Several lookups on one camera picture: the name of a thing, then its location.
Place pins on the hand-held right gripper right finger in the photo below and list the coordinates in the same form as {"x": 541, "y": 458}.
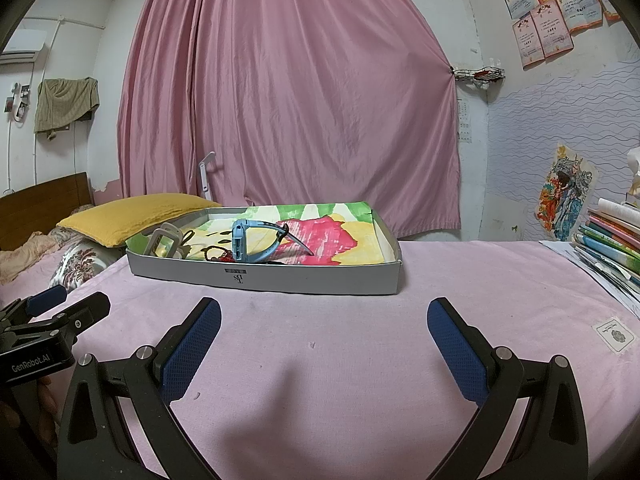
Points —
{"x": 457, "y": 355}

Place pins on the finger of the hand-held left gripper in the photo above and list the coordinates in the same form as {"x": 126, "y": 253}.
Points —
{"x": 47, "y": 299}
{"x": 85, "y": 312}

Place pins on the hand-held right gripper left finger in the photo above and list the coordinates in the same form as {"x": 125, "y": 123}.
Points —
{"x": 192, "y": 355}

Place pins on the grey shallow cardboard tray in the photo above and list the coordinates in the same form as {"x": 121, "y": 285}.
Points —
{"x": 300, "y": 280}

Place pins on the person's left hand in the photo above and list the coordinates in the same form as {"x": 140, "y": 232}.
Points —
{"x": 47, "y": 397}

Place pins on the beige bed blanket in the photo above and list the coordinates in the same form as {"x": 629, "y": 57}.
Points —
{"x": 25, "y": 257}

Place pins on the floral patterned pillow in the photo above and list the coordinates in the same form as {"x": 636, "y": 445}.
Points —
{"x": 82, "y": 262}

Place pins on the wooden headboard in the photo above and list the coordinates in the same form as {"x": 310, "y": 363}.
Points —
{"x": 45, "y": 200}

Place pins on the yellow pillow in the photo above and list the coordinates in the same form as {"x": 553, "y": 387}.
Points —
{"x": 130, "y": 217}

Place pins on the blue smartwatch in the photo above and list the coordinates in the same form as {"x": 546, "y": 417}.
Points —
{"x": 240, "y": 240}

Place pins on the pink blanket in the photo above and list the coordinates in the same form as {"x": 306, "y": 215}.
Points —
{"x": 325, "y": 360}

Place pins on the white paper sheets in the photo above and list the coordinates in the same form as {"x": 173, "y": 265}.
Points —
{"x": 565, "y": 252}

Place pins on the colourful painted paper liner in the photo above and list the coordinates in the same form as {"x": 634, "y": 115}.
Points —
{"x": 345, "y": 240}

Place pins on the white folding lamp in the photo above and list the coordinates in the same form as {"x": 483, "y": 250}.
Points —
{"x": 206, "y": 180}

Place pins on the stack of books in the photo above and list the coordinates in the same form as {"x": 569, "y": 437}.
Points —
{"x": 612, "y": 240}

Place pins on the hanging olive cloth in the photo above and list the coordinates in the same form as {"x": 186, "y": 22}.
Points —
{"x": 65, "y": 105}

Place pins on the white air conditioner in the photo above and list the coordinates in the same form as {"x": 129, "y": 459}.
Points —
{"x": 22, "y": 47}

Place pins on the white crumpled bag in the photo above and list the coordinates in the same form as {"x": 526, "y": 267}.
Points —
{"x": 634, "y": 162}

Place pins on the pink curtain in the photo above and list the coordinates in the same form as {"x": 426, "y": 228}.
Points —
{"x": 300, "y": 85}

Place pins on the colourful wall painting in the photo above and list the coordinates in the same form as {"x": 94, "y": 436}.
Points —
{"x": 565, "y": 195}

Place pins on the white wall hook device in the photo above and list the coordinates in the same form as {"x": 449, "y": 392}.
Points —
{"x": 17, "y": 102}

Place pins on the small white wall sheet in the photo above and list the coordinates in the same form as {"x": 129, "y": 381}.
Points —
{"x": 465, "y": 120}

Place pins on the white wall conduit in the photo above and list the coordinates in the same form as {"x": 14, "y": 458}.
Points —
{"x": 75, "y": 22}

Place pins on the group of wall certificates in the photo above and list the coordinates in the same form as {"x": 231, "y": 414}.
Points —
{"x": 550, "y": 10}

